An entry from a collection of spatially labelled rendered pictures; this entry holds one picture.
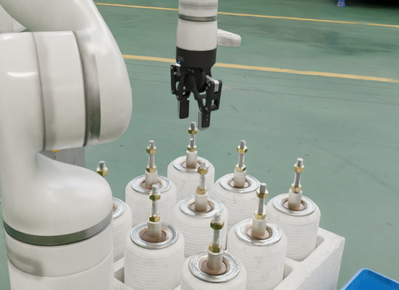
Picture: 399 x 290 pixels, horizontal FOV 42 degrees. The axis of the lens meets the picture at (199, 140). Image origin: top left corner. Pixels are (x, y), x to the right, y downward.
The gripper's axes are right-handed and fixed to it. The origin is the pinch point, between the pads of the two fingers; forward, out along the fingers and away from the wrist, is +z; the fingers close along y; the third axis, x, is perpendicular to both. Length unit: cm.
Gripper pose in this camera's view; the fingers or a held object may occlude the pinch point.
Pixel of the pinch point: (193, 117)
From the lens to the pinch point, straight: 101.9
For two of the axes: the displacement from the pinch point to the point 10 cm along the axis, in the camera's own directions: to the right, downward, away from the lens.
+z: -0.5, 9.2, 4.0
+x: 8.1, -2.0, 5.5
